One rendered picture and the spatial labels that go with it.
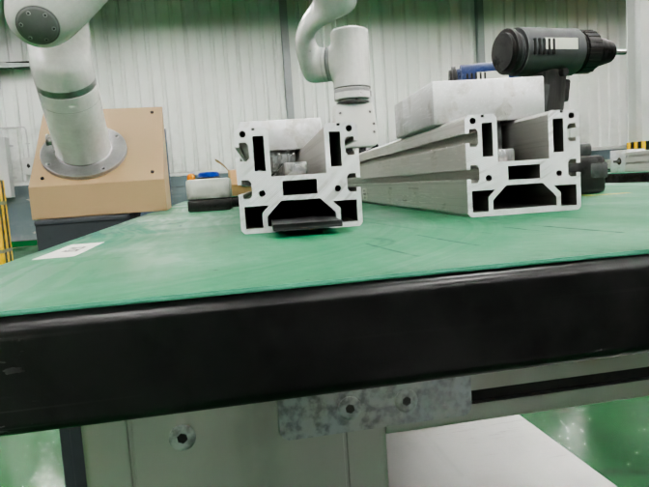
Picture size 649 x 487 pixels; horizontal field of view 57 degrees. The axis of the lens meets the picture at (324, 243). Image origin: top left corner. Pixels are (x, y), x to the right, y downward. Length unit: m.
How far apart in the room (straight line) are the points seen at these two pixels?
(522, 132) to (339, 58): 0.83
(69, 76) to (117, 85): 11.28
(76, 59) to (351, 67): 0.56
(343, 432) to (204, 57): 12.31
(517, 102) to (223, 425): 0.42
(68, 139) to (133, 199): 0.18
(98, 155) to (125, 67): 11.22
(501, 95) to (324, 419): 0.38
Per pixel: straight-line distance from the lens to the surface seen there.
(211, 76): 12.51
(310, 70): 1.38
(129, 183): 1.40
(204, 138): 12.35
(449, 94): 0.59
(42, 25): 1.21
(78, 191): 1.42
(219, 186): 1.13
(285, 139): 0.81
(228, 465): 0.34
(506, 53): 0.82
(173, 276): 0.27
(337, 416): 0.33
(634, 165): 2.78
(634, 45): 9.58
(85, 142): 1.41
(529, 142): 0.57
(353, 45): 1.36
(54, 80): 1.33
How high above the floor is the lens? 0.82
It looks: 6 degrees down
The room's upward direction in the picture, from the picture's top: 4 degrees counter-clockwise
